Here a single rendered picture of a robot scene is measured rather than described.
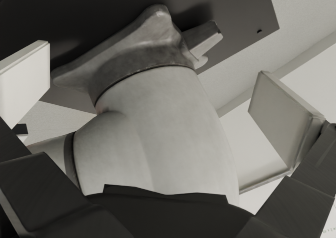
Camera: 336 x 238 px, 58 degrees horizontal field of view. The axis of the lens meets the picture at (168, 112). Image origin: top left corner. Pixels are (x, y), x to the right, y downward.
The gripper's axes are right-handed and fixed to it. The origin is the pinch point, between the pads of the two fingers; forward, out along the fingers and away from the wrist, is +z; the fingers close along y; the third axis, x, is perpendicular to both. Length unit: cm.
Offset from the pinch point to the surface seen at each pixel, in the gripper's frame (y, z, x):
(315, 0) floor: 113, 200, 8
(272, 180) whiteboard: 147, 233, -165
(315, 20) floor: 131, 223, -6
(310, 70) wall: 158, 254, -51
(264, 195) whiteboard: 143, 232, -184
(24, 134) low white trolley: -21.8, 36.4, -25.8
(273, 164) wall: 147, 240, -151
